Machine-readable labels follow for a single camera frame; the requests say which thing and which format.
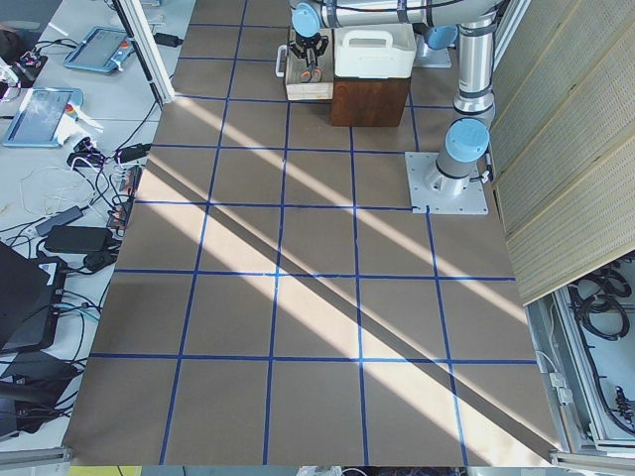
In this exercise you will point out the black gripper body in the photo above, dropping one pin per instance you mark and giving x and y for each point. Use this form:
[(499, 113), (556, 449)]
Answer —
[(307, 42)]

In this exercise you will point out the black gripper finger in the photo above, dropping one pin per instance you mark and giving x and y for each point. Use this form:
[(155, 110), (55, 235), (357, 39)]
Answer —
[(296, 50), (321, 45)]

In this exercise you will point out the red and white scissors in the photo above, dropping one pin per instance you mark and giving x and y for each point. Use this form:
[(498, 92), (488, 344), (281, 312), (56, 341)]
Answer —
[(311, 74)]

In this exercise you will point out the wooden drawer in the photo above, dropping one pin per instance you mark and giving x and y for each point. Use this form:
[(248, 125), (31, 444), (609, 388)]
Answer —
[(306, 66)]

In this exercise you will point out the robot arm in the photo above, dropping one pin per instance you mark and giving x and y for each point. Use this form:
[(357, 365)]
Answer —
[(455, 43)]

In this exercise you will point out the white plastic tray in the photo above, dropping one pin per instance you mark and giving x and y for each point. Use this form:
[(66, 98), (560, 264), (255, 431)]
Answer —
[(374, 52)]

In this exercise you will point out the brown wooden cabinet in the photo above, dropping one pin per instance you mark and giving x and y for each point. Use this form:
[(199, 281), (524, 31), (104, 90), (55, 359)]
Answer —
[(368, 102)]

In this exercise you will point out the blue teach pendant far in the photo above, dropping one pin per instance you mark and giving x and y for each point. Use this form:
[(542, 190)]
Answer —
[(103, 50)]

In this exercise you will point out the blue teach pendant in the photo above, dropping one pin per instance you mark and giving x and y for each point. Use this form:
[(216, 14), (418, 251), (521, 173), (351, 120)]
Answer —
[(103, 50), (45, 118)]

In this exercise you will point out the beige pegboard panel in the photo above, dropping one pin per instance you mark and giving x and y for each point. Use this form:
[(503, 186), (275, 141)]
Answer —
[(563, 141)]

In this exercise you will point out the blue teach pendant near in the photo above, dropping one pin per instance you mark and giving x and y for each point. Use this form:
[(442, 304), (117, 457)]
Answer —
[(45, 118)]

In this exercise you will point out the black power adapter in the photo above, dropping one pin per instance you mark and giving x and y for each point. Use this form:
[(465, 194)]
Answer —
[(77, 239)]

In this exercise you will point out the black laptop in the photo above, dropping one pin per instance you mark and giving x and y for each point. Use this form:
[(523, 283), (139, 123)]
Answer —
[(31, 290)]

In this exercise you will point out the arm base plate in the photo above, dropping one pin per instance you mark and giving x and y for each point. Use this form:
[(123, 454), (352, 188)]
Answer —
[(433, 193), (426, 57)]

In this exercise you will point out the aluminium frame post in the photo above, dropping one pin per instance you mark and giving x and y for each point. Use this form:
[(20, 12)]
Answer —
[(134, 21)]

